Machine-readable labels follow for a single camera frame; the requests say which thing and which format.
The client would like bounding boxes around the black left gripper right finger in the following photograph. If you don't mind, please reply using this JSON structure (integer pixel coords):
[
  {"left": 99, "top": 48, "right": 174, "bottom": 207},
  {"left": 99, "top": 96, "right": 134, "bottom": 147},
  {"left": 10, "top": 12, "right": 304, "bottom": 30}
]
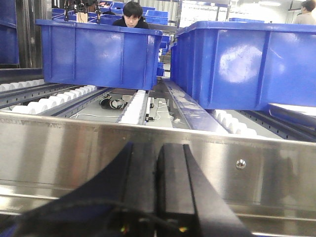
[{"left": 157, "top": 144, "right": 252, "bottom": 237}]

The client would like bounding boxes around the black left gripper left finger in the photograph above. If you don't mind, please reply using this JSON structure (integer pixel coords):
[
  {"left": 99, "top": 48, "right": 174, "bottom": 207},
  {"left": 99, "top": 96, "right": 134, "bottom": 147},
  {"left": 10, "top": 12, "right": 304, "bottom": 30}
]
[{"left": 14, "top": 143, "right": 157, "bottom": 237}]

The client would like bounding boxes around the white roller track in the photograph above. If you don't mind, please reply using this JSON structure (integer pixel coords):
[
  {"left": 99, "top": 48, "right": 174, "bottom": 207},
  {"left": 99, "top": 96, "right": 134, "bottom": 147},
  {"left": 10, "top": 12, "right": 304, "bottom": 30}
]
[{"left": 117, "top": 90, "right": 148, "bottom": 125}]

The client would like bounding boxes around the blue plastic bin right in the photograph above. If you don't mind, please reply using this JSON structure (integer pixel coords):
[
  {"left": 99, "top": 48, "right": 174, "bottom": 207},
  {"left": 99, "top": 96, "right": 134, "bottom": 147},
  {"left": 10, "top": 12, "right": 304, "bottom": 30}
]
[{"left": 171, "top": 21, "right": 316, "bottom": 111}]

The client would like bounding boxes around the blue plastic bin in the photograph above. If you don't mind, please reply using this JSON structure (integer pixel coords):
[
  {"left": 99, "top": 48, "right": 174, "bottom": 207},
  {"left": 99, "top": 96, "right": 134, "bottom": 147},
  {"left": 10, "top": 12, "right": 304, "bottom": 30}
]
[
  {"left": 171, "top": 21, "right": 316, "bottom": 111},
  {"left": 36, "top": 19, "right": 162, "bottom": 90}
]

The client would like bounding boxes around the blue plastic bin left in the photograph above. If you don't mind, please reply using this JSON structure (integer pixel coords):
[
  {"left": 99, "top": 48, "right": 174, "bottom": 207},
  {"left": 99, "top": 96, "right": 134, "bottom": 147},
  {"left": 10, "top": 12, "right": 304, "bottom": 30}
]
[{"left": 36, "top": 19, "right": 162, "bottom": 90}]

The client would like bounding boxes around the person in black top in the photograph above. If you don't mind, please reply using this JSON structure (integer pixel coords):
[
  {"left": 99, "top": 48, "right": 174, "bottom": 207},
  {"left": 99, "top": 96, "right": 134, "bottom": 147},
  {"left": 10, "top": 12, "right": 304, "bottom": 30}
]
[{"left": 112, "top": 1, "right": 150, "bottom": 29}]

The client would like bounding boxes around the person in beige top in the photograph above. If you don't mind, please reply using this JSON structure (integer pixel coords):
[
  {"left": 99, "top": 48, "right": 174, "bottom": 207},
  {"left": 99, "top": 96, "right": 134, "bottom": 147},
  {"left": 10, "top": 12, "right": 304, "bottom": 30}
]
[{"left": 292, "top": 0, "right": 316, "bottom": 25}]

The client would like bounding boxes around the stainless steel shelf rail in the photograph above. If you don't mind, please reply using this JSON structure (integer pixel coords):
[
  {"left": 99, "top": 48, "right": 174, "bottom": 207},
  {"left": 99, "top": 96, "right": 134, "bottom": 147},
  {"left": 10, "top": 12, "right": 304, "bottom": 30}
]
[{"left": 0, "top": 113, "right": 316, "bottom": 237}]

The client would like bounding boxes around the coiled black cable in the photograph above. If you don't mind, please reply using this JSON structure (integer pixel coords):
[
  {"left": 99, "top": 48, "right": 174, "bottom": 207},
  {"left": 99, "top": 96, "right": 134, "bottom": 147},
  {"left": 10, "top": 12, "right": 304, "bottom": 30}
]
[{"left": 99, "top": 93, "right": 128, "bottom": 110}]

